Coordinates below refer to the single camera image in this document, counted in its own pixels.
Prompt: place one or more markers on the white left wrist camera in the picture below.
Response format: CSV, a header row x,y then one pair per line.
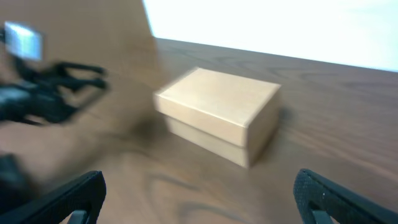
x,y
23,41

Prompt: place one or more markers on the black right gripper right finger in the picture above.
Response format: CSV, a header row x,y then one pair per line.
x,y
320,200

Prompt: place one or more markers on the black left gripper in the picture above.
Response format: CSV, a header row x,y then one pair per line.
x,y
37,93

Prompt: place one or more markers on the brown cardboard box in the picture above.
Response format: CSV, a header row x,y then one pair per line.
x,y
231,116

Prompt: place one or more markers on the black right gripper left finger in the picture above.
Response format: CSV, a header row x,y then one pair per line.
x,y
81,199

